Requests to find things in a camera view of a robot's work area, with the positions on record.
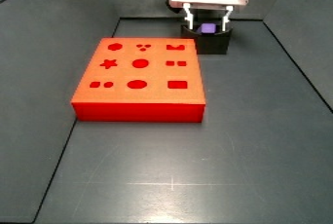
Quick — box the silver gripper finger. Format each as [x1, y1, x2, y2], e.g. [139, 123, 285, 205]
[182, 3, 194, 30]
[221, 6, 234, 32]

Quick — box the purple rectangular block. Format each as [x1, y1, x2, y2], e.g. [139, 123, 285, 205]
[197, 23, 216, 34]

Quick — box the orange red shape board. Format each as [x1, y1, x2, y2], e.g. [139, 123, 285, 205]
[71, 37, 206, 123]

